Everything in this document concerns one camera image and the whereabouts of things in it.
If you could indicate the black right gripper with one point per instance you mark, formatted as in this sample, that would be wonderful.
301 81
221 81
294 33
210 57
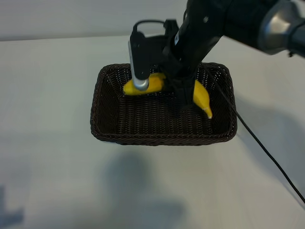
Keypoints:
186 55

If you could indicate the yellow banana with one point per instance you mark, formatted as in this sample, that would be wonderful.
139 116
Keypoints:
202 95

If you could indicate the dark brown woven basket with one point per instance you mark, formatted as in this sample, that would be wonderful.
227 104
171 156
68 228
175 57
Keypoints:
155 119

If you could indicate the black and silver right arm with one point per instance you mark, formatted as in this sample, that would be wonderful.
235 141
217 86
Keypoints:
274 21

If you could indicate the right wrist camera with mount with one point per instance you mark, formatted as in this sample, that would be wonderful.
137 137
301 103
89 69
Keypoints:
143 55

